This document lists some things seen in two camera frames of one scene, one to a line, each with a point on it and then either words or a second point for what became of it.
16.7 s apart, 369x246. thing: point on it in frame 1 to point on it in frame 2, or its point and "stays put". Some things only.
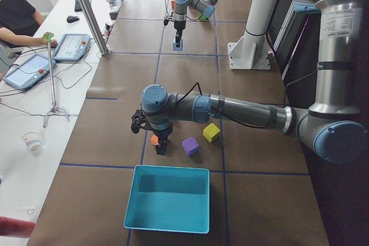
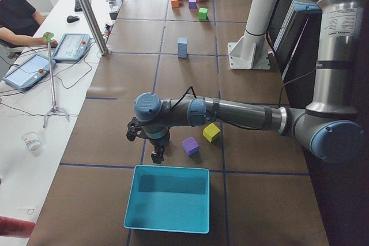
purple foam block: (191, 146) stays put
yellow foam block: (210, 131) stays put
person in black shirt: (19, 22) stays put
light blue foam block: (178, 49) to (182, 50)
